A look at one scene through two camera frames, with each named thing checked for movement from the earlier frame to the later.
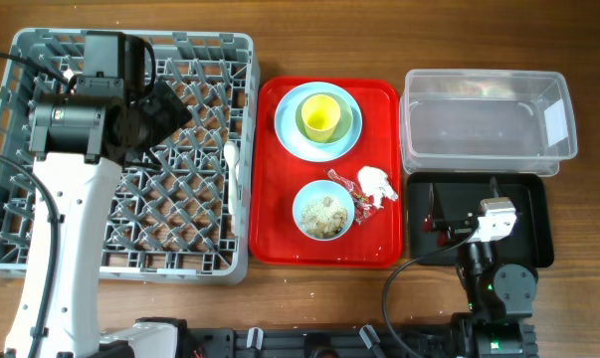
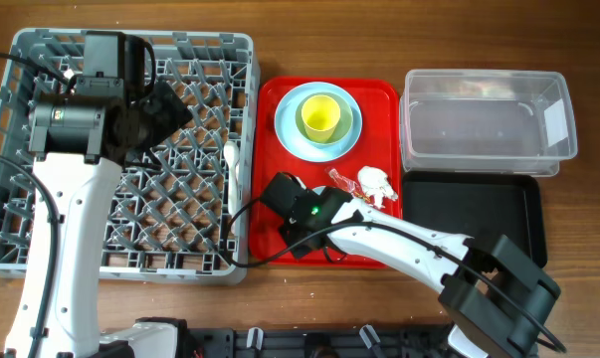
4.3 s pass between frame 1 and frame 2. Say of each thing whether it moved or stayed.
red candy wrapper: stayed
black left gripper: stayed
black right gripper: moved
